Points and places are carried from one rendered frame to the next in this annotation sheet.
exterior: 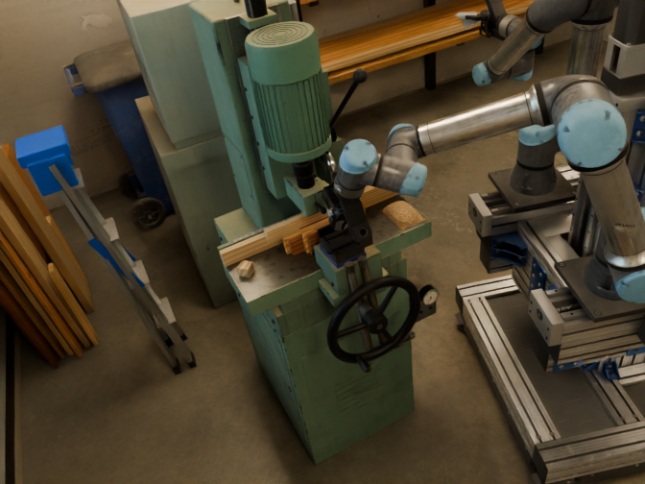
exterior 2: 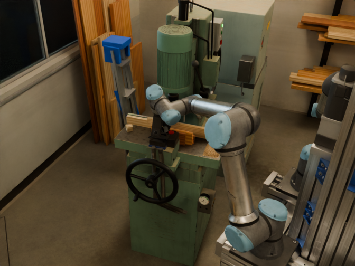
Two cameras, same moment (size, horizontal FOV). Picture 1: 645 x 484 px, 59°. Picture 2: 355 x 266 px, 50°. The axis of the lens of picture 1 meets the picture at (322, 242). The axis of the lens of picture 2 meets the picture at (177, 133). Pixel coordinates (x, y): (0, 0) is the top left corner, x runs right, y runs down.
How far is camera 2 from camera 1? 111 cm
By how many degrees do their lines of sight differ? 31
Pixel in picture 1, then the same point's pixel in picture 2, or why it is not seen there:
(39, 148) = (112, 41)
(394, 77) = not seen: outside the picture
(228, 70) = not seen: hidden behind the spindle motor
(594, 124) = (214, 124)
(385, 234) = (193, 152)
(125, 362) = (117, 158)
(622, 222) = (229, 191)
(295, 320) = not seen: hidden behind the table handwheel
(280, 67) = (161, 43)
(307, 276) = (145, 145)
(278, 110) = (159, 62)
